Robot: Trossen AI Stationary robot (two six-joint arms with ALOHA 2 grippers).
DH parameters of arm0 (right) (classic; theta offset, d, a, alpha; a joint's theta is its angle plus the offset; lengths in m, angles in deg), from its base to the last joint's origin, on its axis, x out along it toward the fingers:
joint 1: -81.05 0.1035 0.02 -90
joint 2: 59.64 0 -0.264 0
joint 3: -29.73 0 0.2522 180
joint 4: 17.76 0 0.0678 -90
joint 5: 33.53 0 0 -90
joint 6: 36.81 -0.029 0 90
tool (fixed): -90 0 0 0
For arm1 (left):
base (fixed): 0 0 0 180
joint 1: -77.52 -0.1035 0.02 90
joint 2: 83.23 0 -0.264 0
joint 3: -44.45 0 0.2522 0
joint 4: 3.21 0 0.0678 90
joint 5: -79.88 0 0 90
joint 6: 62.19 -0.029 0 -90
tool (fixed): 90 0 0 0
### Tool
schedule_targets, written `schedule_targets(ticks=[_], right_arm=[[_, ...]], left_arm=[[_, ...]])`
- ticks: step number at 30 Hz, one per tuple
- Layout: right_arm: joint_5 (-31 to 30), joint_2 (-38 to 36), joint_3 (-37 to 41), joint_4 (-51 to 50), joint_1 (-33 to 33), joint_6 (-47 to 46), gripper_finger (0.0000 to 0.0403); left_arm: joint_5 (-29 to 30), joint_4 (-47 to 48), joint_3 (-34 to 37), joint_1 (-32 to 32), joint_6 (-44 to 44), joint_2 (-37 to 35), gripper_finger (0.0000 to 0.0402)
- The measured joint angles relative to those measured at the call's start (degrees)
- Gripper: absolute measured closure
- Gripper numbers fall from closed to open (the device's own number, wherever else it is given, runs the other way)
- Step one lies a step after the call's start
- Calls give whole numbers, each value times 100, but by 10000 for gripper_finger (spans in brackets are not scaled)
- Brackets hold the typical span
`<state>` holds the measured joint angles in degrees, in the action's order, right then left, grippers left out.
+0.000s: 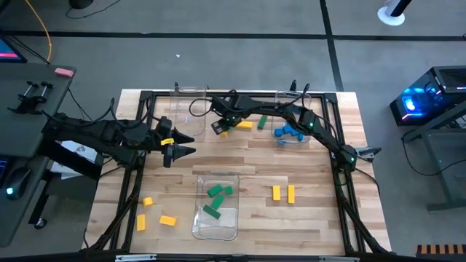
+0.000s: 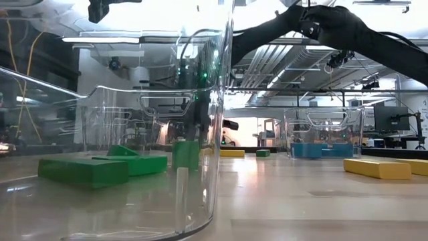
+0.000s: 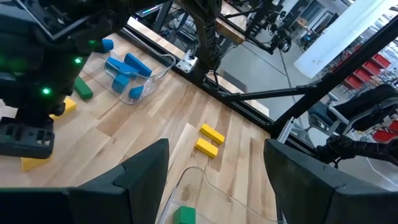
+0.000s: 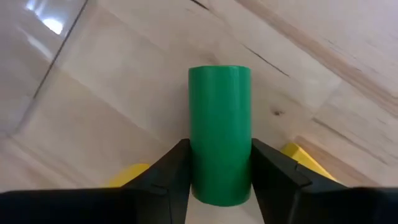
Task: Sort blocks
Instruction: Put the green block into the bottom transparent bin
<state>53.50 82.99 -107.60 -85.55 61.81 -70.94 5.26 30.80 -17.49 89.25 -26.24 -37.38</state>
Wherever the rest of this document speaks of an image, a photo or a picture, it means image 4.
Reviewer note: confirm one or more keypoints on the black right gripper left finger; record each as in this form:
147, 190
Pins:
93, 205

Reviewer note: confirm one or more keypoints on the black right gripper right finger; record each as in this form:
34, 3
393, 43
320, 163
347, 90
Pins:
311, 205

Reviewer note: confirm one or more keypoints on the small yellow block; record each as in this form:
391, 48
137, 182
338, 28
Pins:
130, 175

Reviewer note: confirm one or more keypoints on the long yellow block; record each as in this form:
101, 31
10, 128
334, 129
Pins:
300, 157

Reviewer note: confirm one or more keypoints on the green cylinder block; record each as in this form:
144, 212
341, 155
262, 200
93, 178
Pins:
219, 124

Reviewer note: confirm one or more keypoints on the clear plastic bin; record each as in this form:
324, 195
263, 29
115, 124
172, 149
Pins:
25, 62

